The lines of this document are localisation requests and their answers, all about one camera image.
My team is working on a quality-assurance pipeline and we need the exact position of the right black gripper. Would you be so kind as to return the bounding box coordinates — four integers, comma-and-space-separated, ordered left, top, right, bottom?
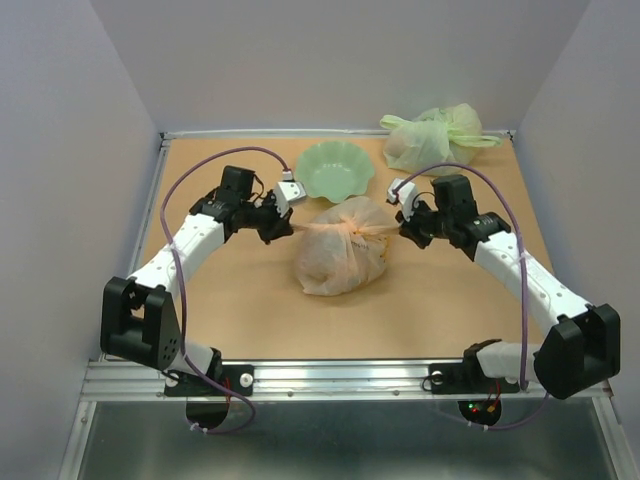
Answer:
398, 196, 454, 249

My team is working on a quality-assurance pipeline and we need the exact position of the banana print plastic bag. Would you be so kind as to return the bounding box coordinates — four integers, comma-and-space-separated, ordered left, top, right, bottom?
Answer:
294, 196, 399, 297

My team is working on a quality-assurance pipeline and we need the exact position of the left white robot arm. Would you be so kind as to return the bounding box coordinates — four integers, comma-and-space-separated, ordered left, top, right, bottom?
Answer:
100, 166, 305, 394

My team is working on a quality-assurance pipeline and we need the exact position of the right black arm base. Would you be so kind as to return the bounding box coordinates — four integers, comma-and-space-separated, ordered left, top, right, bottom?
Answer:
421, 339, 520, 429

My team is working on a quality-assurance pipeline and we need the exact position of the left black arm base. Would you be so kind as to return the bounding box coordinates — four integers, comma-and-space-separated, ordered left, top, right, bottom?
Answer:
160, 347, 257, 435

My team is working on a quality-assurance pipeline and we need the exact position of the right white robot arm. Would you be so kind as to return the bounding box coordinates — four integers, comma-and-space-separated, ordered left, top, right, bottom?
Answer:
387, 174, 621, 400

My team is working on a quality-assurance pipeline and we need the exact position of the tied green plastic bag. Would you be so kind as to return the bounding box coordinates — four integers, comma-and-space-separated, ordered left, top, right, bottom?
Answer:
380, 103, 502, 176

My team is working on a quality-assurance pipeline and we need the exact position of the light green fruit plate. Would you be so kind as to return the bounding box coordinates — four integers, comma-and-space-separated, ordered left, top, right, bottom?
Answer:
294, 141, 375, 204

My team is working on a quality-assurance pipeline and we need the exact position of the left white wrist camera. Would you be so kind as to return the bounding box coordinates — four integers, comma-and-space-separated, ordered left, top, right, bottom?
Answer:
273, 170, 307, 217

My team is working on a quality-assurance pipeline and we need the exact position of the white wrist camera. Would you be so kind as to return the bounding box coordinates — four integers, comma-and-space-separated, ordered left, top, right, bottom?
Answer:
386, 178, 419, 221
273, 170, 307, 217

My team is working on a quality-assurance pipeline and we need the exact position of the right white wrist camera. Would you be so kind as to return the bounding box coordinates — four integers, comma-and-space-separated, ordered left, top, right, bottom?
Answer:
386, 178, 419, 221

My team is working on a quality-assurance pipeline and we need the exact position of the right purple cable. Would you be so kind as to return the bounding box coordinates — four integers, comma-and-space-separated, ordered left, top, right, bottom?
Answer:
394, 162, 553, 432

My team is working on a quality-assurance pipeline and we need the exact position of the purple cable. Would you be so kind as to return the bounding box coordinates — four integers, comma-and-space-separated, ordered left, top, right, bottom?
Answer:
160, 146, 296, 435
394, 162, 553, 432

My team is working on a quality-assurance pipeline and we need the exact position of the aluminium front rail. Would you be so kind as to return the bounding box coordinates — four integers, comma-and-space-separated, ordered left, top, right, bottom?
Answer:
82, 357, 616, 401

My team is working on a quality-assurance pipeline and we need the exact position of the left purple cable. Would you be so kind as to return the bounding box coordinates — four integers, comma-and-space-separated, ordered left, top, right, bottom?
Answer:
160, 146, 296, 435

